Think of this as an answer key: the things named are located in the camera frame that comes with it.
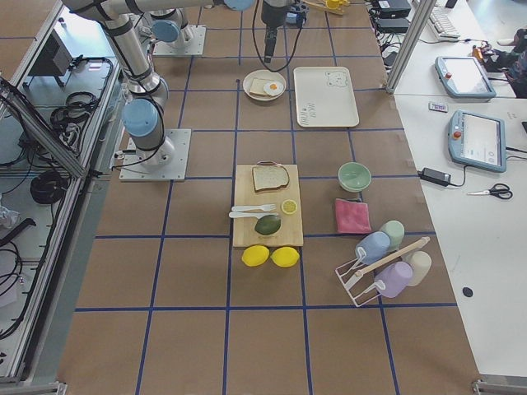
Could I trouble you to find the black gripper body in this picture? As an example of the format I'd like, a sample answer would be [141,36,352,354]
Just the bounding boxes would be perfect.
[262,0,291,63]

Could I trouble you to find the cream round plate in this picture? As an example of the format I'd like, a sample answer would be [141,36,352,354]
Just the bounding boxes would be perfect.
[242,69,287,101]

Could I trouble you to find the bread slice with brown crust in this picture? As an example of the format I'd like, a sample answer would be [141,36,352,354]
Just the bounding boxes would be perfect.
[252,165,290,192]

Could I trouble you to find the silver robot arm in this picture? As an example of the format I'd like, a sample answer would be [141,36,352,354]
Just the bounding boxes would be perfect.
[63,1,218,180]
[149,1,295,66]

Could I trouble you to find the bread slice on plate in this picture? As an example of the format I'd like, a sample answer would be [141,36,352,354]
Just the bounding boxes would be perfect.
[249,77,269,96]

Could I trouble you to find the wooden dish rack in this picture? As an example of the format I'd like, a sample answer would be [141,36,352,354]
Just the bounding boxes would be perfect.
[304,0,351,16]

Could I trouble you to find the yellow cup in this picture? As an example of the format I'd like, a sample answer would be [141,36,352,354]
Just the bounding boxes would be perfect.
[324,0,341,13]

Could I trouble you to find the fried egg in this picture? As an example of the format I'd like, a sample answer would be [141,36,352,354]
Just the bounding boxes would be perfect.
[263,81,284,97]

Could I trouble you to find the cream bear tray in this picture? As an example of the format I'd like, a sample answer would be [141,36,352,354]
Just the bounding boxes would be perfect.
[293,67,359,128]

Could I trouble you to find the white keyboard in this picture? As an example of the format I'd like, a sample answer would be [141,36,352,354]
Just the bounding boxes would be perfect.
[427,7,460,42]

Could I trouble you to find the green bowl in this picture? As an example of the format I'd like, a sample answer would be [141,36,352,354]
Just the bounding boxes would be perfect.
[338,161,371,193]

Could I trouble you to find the white plastic fork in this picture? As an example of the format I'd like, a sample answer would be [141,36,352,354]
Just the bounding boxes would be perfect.
[231,203,276,212]

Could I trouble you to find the lemon half slice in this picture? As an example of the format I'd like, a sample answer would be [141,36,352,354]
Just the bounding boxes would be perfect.
[281,199,298,215]

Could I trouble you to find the upper teach pendant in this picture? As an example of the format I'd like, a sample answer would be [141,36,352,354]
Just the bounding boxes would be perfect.
[435,57,497,101]

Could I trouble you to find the teach pendant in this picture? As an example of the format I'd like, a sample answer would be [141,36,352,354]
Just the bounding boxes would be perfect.
[435,57,497,101]
[447,110,506,173]

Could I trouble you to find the white plastic knife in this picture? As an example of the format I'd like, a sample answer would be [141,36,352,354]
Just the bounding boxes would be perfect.
[228,211,273,219]

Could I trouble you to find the green avocado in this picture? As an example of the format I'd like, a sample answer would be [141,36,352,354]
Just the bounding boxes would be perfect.
[254,215,282,236]

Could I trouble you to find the pink cloth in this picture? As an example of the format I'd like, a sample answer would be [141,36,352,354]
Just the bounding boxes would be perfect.
[335,198,371,235]

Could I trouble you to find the wooden cutting board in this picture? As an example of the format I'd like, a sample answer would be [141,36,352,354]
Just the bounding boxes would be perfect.
[232,161,305,249]

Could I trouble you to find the black power adapter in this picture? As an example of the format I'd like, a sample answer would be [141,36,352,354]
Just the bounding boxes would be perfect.
[417,167,451,187]

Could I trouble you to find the lower teach pendant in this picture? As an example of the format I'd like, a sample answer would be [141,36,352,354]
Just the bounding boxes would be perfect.
[447,110,506,173]

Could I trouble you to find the left yellow lemon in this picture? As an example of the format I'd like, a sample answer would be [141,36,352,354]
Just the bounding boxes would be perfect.
[241,245,270,267]

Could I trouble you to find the yellow lemon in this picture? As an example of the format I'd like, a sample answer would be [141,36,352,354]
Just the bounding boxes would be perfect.
[270,246,300,268]
[241,245,270,267]

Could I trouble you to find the right yellow lemon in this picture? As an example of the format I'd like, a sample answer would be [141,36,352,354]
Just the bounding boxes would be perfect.
[270,246,300,268]

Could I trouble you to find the green cup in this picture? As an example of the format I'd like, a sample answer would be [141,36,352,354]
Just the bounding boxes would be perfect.
[380,220,405,252]

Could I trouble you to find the blue cup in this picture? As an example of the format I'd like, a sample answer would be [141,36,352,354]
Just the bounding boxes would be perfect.
[355,231,390,265]

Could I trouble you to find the black scissors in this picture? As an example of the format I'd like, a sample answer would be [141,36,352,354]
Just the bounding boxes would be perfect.
[468,183,513,200]

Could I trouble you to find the cream cup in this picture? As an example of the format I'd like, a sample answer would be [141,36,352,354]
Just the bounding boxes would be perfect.
[403,250,431,286]

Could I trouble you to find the purple cup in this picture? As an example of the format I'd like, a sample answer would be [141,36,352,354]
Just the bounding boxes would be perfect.
[374,261,413,298]

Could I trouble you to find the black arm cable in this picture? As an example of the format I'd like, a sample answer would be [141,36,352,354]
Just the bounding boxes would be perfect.
[251,0,308,73]

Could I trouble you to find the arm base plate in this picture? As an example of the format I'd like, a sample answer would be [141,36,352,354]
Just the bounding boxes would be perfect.
[119,129,191,182]
[152,21,207,58]

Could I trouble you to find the aluminium frame post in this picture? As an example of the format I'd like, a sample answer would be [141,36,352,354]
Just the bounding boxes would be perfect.
[385,0,436,94]

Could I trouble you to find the white wire cup rack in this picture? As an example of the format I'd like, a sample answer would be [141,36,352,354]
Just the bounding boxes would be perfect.
[335,236,430,307]

